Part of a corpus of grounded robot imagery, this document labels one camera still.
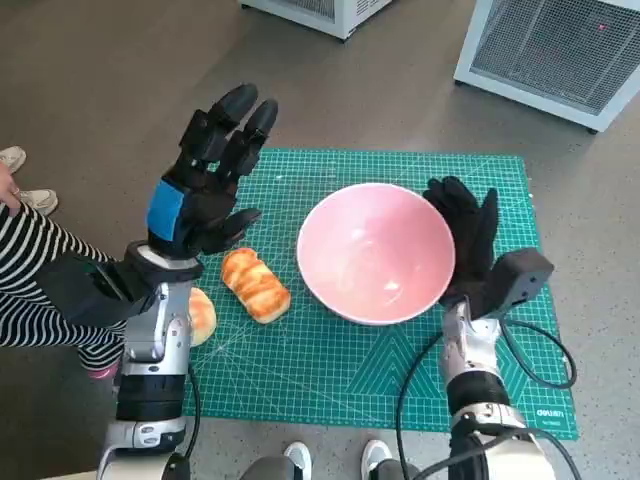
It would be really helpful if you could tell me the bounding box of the round bread bun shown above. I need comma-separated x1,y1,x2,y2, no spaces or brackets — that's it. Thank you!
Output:
187,287,218,348

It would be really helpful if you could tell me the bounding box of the black knitted gloved right hand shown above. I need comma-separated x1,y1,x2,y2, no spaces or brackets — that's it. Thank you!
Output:
422,175,501,320

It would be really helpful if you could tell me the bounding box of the white shoe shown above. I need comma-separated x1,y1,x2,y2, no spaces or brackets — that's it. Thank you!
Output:
283,440,314,480
361,438,394,480

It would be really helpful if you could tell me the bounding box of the person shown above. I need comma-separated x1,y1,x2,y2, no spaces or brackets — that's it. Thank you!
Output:
0,162,132,382

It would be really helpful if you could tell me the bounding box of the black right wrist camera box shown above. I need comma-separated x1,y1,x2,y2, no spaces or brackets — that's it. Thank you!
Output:
487,248,556,320

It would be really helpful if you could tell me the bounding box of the braided bread loaf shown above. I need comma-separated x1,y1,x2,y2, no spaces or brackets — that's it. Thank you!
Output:
221,247,292,325

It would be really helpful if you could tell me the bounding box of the large white mesh cabinet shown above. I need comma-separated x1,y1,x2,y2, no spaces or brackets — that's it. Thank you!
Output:
453,0,640,134

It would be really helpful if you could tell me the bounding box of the black left hand blue tape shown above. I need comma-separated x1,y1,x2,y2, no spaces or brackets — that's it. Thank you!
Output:
144,82,280,257

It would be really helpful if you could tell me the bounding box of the pink bowl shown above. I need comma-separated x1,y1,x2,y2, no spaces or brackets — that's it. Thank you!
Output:
296,182,457,327

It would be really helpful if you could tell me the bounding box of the grey leg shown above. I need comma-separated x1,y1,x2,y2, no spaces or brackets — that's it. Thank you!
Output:
242,455,296,480
374,458,421,480

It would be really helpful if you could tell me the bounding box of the black cable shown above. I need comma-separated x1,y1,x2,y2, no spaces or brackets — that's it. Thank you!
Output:
419,428,586,480
499,318,578,390
182,362,202,459
396,333,451,480

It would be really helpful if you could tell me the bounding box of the small white mesh cabinet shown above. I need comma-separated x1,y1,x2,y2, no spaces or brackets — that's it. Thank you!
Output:
239,0,394,41

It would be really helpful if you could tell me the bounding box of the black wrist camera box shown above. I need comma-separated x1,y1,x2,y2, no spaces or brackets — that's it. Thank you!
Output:
42,251,151,327
487,248,556,320

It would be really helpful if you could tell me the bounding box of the green cutting mat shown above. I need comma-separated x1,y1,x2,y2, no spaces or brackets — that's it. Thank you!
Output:
182,147,581,441

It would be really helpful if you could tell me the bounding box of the beige shoe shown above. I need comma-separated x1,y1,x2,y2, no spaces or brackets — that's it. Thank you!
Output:
0,145,27,174
18,188,59,216

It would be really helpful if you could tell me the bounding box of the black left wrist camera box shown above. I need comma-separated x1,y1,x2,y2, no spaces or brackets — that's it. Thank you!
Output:
42,251,151,327

